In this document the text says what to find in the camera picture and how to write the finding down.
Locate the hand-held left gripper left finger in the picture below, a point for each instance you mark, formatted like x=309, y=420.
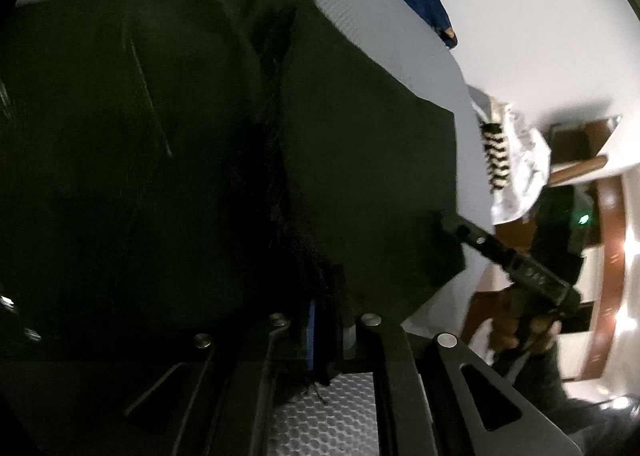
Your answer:
x=240, y=386

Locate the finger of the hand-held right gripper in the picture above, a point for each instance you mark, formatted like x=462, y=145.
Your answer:
x=475, y=238

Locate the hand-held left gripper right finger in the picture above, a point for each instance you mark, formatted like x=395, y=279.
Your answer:
x=400, y=386

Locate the black pants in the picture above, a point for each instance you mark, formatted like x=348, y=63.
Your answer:
x=150, y=161

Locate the person's right hand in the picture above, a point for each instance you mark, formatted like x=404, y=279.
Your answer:
x=505, y=331

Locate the black white striped knit cloth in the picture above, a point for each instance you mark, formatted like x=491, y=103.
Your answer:
x=492, y=156

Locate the brown wooden cabinet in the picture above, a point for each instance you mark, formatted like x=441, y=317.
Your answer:
x=612, y=216

